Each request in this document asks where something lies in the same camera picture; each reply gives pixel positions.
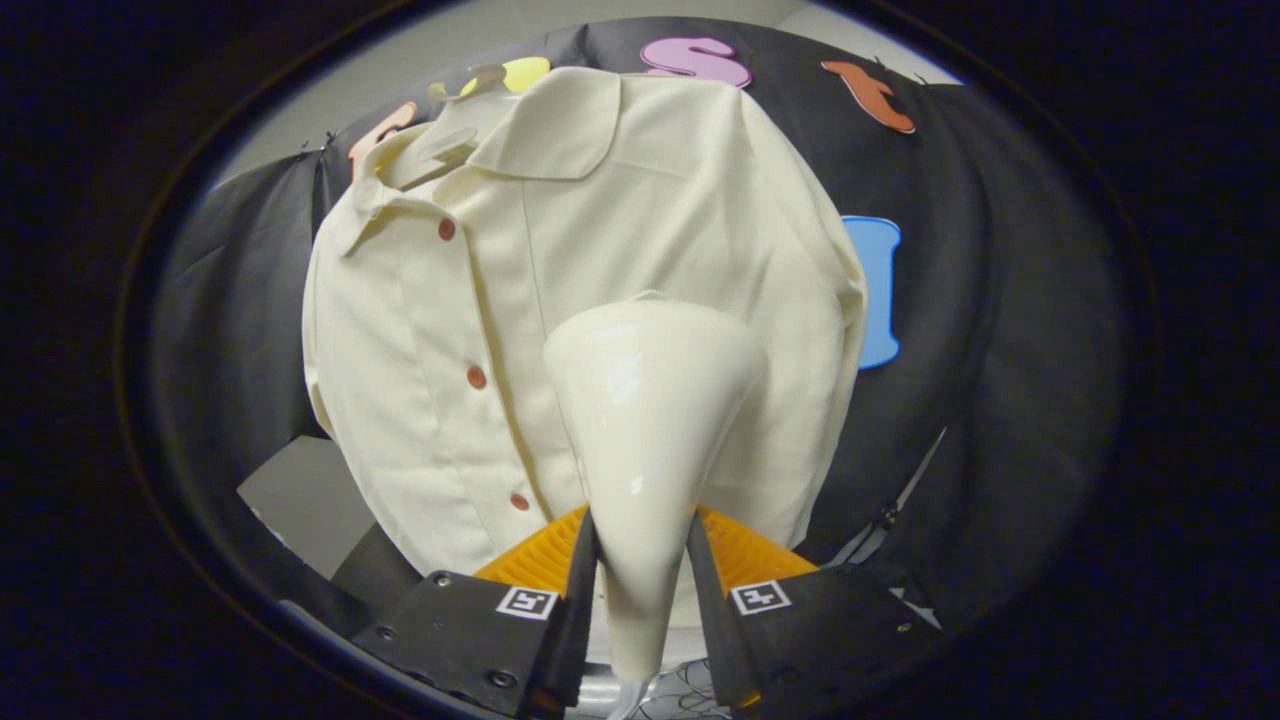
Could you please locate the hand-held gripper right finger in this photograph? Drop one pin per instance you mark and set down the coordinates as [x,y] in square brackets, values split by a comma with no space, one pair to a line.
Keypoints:
[715,630]

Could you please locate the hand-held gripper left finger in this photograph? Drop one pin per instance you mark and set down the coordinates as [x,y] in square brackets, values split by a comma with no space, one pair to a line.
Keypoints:
[580,620]

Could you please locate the cream garment steamer nozzle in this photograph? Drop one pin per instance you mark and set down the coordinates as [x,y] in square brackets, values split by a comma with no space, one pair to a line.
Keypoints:
[650,420]

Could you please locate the cream button-up shirt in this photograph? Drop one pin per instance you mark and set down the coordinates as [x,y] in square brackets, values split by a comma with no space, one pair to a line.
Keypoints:
[680,200]

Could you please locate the white plastic clothes hanger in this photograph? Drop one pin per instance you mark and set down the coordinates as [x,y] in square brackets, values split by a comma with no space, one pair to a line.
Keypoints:
[455,140]

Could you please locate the grey drawer cabinet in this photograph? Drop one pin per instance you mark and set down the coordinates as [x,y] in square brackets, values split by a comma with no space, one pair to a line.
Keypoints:
[300,500]

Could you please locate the black backdrop cloth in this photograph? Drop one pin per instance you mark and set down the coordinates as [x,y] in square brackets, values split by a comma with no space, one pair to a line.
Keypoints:
[1000,300]

